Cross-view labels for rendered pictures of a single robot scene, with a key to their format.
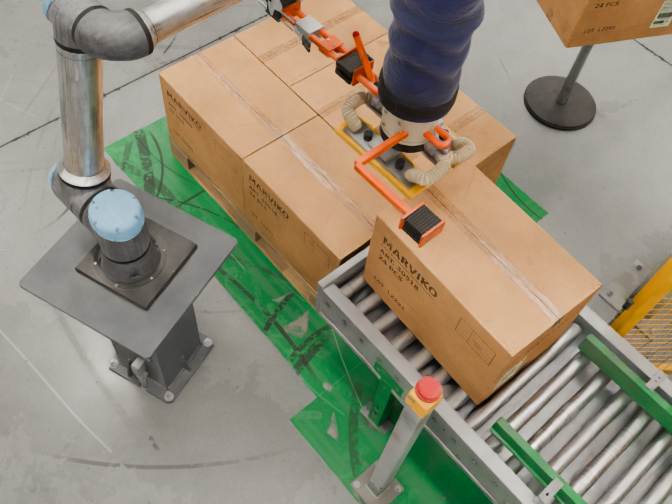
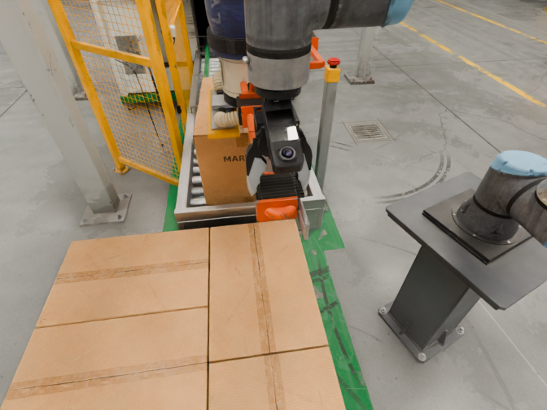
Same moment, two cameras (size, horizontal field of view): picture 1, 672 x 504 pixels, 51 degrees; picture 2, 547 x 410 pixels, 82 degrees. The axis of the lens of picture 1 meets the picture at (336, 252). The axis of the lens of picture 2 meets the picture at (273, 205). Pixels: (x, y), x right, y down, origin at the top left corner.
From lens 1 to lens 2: 2.54 m
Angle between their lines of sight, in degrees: 74
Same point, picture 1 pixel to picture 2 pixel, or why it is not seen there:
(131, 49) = not seen: outside the picture
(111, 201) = (530, 163)
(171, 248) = (447, 214)
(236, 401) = (373, 270)
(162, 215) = (451, 250)
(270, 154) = (295, 334)
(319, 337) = not seen: hidden behind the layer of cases
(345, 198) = (256, 257)
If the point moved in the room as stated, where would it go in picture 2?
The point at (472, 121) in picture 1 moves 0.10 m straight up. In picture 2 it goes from (81, 271) to (71, 255)
